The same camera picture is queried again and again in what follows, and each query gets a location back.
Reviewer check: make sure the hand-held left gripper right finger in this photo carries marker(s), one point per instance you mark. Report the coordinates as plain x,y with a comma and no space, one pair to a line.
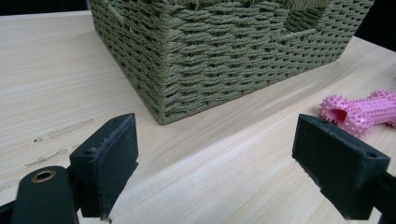
339,169

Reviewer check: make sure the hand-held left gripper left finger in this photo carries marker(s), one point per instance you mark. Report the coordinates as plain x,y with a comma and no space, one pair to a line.
104,168

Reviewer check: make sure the pink spiky bone toy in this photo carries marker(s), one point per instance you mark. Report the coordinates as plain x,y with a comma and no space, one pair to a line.
362,113

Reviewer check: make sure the green woven basket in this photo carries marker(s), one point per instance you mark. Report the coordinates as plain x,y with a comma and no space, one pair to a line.
218,53

